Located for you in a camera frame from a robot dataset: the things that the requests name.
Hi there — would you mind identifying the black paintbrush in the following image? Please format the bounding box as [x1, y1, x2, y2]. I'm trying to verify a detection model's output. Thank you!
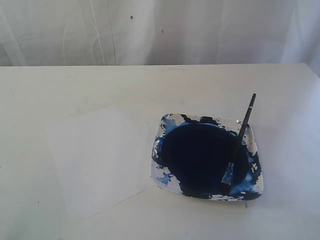
[220, 93, 257, 195]

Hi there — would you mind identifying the white square paint plate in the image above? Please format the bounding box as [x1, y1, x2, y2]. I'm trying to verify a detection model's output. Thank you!
[150, 113, 264, 201]

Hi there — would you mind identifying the white paper sheet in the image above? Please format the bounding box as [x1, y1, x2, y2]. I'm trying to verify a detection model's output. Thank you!
[47, 106, 154, 218]

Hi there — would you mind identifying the white backdrop cloth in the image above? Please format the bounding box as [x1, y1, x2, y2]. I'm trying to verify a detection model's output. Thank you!
[0, 0, 320, 66]

